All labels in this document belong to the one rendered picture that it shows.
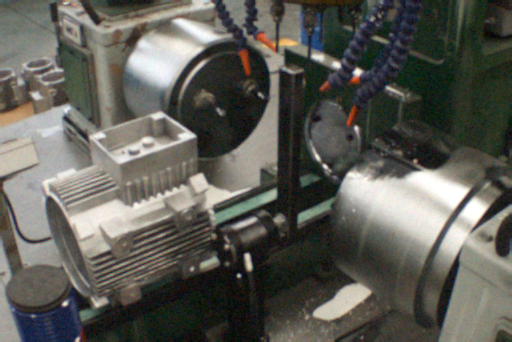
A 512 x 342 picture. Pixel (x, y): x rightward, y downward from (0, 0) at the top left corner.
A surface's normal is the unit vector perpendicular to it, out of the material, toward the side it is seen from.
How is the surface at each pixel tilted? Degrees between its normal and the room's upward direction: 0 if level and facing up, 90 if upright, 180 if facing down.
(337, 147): 90
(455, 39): 90
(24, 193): 0
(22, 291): 0
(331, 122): 90
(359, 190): 55
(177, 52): 32
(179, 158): 90
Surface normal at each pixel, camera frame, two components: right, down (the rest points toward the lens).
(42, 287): 0.00, -0.86
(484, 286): -0.79, 0.31
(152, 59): -0.61, -0.30
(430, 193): -0.46, -0.51
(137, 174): 0.61, 0.41
